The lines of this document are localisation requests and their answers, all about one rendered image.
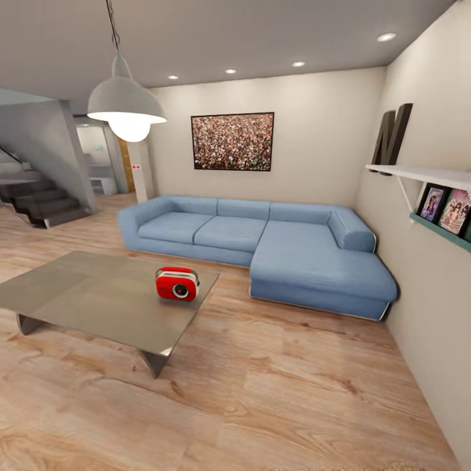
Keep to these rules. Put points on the picture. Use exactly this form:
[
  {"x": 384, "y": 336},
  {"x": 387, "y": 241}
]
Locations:
[
  {"x": 455, "y": 212},
  {"x": 239, "y": 142},
  {"x": 431, "y": 201}
]

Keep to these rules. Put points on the door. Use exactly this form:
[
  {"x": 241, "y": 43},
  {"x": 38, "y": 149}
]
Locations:
[{"x": 127, "y": 164}]

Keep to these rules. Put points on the coffee table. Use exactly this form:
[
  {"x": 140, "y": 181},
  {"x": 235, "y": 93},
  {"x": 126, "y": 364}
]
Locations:
[{"x": 109, "y": 297}]

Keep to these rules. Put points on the shelf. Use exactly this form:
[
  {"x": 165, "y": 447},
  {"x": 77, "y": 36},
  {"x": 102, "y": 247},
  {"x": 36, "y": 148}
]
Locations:
[{"x": 451, "y": 178}]

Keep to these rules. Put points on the sofa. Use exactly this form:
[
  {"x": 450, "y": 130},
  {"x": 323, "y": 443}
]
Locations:
[{"x": 312, "y": 255}]

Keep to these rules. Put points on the radio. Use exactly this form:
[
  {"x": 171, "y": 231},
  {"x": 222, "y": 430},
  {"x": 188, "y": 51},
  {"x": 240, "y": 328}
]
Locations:
[{"x": 177, "y": 283}]

